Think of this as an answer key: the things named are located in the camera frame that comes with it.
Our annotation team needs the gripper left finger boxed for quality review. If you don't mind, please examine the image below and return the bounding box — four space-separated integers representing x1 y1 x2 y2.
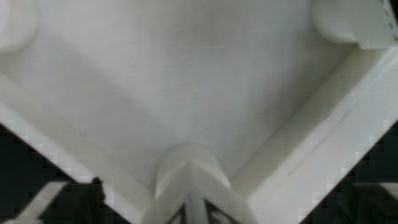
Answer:
11 178 109 224

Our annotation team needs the white table leg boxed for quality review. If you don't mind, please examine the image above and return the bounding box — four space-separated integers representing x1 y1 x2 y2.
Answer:
357 0 398 49
141 144 258 224

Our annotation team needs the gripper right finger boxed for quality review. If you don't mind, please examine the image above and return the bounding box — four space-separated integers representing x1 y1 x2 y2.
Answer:
333 182 398 224

